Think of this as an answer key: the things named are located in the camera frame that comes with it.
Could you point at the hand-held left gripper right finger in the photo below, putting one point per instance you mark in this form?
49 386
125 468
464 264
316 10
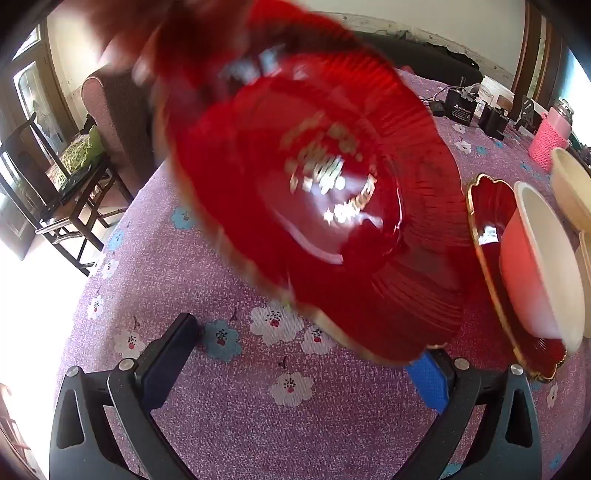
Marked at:
431 383

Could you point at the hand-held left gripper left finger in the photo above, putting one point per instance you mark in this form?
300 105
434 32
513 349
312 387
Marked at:
168 355

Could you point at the red bowl white inside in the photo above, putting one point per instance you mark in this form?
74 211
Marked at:
521 263

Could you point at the cream disposable bowl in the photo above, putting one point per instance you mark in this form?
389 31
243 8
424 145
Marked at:
586 277
572 184

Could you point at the red ribbed plate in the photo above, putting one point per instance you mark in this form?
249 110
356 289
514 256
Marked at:
300 184

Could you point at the purple floral tablecloth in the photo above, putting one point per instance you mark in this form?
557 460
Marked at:
231 415

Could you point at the red gold-rimmed plate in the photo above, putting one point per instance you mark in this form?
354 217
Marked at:
487 217

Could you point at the dark wooden chair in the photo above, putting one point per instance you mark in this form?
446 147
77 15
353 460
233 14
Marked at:
60 203

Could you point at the green patterned cushion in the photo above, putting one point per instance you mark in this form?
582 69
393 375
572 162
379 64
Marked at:
81 152

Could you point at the brown armchair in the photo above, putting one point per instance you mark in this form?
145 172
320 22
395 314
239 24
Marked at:
115 120

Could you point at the dark ink bottle brown cap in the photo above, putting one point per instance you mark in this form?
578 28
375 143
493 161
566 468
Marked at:
493 121

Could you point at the pink knit-sleeved thermos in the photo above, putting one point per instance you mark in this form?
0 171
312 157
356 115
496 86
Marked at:
549 138

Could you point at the small black adapter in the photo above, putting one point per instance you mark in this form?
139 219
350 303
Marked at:
437 109

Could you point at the black battery charger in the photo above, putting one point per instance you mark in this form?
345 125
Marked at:
460 108

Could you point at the wooden glass door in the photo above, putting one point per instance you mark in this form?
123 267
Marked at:
32 92

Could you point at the white plastic jar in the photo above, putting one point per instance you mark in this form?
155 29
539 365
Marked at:
496 92

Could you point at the black sofa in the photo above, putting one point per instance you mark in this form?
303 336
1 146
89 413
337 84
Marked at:
425 55

